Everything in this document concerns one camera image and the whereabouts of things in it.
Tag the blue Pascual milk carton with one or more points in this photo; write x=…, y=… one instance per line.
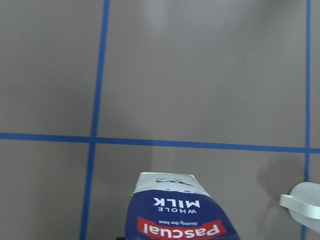
x=171, y=206

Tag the white HOME mug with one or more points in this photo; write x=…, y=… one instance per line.
x=303, y=204

